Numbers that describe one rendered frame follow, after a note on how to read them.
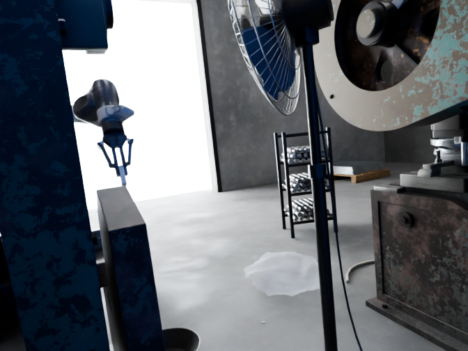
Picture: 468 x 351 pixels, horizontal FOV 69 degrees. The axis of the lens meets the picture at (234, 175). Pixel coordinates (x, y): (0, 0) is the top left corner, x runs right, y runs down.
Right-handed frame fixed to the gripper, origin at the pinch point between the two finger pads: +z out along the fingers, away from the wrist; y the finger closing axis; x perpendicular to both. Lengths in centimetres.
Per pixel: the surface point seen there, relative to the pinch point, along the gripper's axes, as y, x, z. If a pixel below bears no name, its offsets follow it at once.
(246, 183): -259, -434, -115
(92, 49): 5.7, 45.8, -14.8
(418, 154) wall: -621, -359, -87
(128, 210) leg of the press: 7, 63, 30
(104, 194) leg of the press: 10, 57, 25
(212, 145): -201, -397, -183
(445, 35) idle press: -98, 59, -8
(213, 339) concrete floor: -33, -62, 67
